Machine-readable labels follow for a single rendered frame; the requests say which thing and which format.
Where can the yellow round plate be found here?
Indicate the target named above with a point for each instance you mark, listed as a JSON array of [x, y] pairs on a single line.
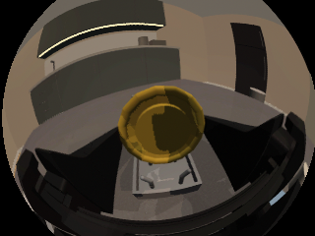
[[161, 124]]

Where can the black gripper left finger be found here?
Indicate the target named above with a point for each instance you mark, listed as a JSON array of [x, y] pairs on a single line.
[[91, 170]]

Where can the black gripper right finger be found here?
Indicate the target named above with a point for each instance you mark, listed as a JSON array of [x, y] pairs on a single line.
[[239, 147]]

